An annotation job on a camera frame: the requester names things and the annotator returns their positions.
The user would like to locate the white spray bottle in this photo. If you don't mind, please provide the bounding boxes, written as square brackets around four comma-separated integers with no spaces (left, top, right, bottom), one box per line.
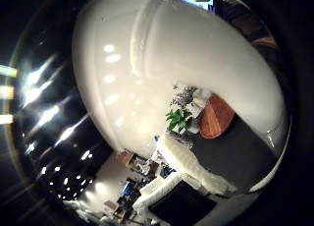
[130,0,287,156]

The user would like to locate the cluttered wooden shelf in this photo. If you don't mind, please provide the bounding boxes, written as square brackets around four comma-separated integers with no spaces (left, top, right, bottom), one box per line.
[117,149,159,181]

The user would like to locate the bright green leafy plant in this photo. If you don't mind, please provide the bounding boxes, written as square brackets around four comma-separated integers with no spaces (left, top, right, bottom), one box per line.
[165,108,193,134]

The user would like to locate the grey-green bushy plant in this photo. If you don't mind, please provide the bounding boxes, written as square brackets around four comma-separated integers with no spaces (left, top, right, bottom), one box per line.
[170,84,200,108]

